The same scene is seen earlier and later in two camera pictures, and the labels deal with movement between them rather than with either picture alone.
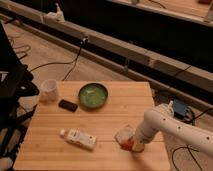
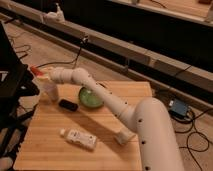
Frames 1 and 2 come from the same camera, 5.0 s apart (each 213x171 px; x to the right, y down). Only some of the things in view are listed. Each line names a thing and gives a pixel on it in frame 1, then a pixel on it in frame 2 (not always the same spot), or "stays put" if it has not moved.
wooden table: [76, 131] stays put
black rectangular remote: [67, 105] stays put
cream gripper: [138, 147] → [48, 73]
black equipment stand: [16, 83] stays put
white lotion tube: [79, 137] stays put
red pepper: [127, 145] → [37, 71]
